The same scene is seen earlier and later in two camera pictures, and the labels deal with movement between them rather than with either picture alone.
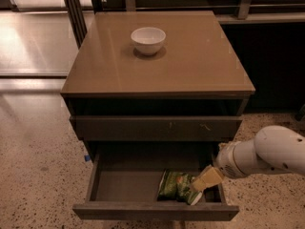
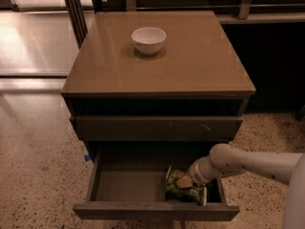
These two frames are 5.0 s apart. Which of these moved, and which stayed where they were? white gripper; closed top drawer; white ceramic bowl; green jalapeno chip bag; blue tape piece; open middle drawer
Moved: green jalapeno chip bag; white gripper
Stayed: closed top drawer; open middle drawer; blue tape piece; white ceramic bowl
